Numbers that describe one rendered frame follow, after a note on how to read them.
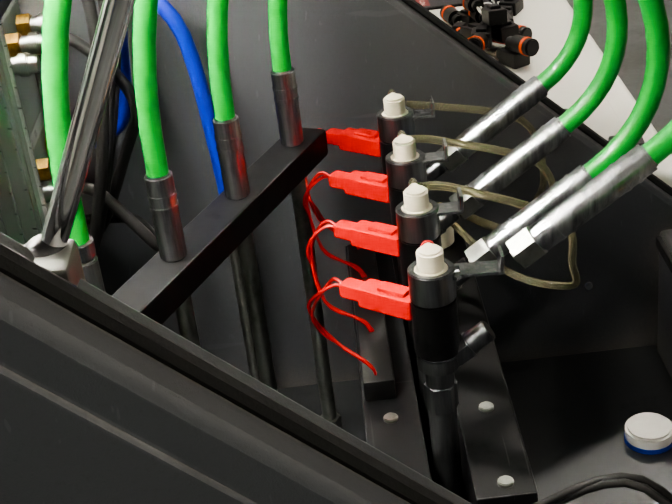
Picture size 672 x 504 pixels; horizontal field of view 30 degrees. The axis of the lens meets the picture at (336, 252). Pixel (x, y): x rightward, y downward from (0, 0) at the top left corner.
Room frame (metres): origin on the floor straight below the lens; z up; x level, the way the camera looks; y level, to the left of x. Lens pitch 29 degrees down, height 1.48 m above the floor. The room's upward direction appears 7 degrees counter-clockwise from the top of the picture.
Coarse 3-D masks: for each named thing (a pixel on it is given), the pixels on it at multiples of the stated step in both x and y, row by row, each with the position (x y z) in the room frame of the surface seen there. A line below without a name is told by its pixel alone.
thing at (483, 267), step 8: (456, 264) 0.64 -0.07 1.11; (464, 264) 0.64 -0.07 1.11; (472, 264) 0.64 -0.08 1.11; (480, 264) 0.64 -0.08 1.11; (488, 264) 0.64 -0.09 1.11; (496, 264) 0.64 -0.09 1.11; (456, 272) 0.63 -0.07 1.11; (464, 272) 0.63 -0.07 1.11; (472, 272) 0.63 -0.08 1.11; (480, 272) 0.63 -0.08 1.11; (488, 272) 0.63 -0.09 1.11; (496, 272) 0.63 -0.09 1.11; (504, 272) 0.63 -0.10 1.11; (456, 280) 0.63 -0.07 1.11
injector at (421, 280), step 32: (416, 288) 0.63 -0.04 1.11; (448, 288) 0.63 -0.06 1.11; (416, 320) 0.63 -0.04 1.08; (448, 320) 0.63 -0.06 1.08; (416, 352) 0.63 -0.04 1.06; (448, 352) 0.63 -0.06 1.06; (448, 384) 0.63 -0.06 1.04; (448, 416) 0.63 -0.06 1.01; (448, 448) 0.63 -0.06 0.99; (448, 480) 0.63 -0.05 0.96
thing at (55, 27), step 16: (48, 0) 0.63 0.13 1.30; (64, 0) 0.63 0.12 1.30; (48, 16) 0.63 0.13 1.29; (64, 16) 0.64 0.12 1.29; (48, 32) 0.63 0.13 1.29; (64, 32) 0.64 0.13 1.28; (48, 48) 0.63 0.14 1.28; (64, 48) 0.64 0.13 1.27; (48, 64) 0.63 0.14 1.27; (64, 64) 0.64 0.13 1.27; (48, 80) 0.63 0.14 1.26; (64, 80) 0.64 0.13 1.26; (48, 96) 0.63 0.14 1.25; (64, 96) 0.64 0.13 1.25; (48, 112) 0.63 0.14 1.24; (64, 112) 0.64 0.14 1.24; (48, 128) 0.64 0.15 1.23; (64, 128) 0.63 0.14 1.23; (48, 144) 0.64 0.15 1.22; (64, 144) 0.63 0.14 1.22; (656, 144) 0.63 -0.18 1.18; (656, 160) 0.63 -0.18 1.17; (80, 208) 0.64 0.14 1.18; (80, 224) 0.64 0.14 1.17; (80, 240) 0.63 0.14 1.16; (80, 256) 0.63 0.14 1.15
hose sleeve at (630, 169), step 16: (624, 160) 0.63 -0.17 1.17; (640, 160) 0.63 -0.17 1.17; (608, 176) 0.63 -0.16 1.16; (624, 176) 0.63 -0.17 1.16; (640, 176) 0.63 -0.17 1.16; (576, 192) 0.64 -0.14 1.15; (592, 192) 0.63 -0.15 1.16; (608, 192) 0.63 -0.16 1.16; (624, 192) 0.63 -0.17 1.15; (560, 208) 0.63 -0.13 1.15; (576, 208) 0.63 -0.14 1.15; (592, 208) 0.63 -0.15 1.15; (544, 224) 0.63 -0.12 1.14; (560, 224) 0.63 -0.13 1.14; (576, 224) 0.63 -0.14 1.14; (544, 240) 0.63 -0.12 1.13; (560, 240) 0.63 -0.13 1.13
